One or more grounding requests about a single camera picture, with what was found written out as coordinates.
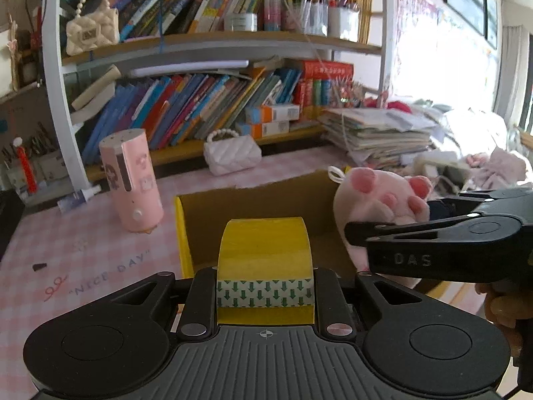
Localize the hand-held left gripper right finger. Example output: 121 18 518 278
313 267 423 339

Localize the white pen holder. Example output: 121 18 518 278
4 162 26 192
31 150 63 182

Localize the pink checked tablecloth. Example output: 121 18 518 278
0 150 492 367

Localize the pink glue bottle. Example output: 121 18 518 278
264 0 282 32

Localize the orange and blue carton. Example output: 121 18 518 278
235 120 290 139
246 103 300 125

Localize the red dictionary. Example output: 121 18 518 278
297 60 354 80

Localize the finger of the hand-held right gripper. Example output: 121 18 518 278
343 212 473 247
427 187 533 222

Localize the red tassel ornament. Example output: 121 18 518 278
12 137 38 194

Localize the stack of papers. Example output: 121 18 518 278
318 106 436 171

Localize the cream quilted purse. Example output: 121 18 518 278
66 0 121 56

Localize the clear pen cup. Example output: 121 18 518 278
291 0 329 36

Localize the red and green book set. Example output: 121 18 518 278
293 78 334 109

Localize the pink pig plush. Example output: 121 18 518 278
333 167 434 288

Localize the row of slanted books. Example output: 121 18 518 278
81 67 302 163

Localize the white bookshelf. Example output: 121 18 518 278
0 0 396 192

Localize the black case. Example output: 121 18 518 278
0 189 26 259

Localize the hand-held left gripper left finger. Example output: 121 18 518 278
106 267 221 341

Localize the yellow tape roll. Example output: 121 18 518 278
217 217 315 325

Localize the yellow cardboard box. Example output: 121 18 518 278
174 169 448 298

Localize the white quilted purse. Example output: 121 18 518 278
203 129 263 176

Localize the pink cloth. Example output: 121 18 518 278
464 146 527 190

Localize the white pen cup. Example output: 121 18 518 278
327 6 361 42

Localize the person's right hand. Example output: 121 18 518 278
475 281 524 357

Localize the pink humidifier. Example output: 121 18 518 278
99 128 164 234

